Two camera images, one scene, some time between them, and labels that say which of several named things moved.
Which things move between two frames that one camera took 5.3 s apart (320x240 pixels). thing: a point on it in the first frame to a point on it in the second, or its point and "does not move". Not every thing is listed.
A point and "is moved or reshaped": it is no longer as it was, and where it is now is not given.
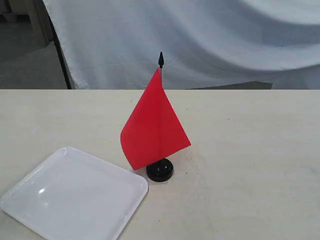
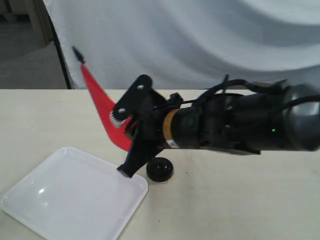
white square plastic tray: (74, 195) does not move
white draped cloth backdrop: (115, 44) does not move
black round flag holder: (160, 171) does not move
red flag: (154, 130) is moved or reshaped
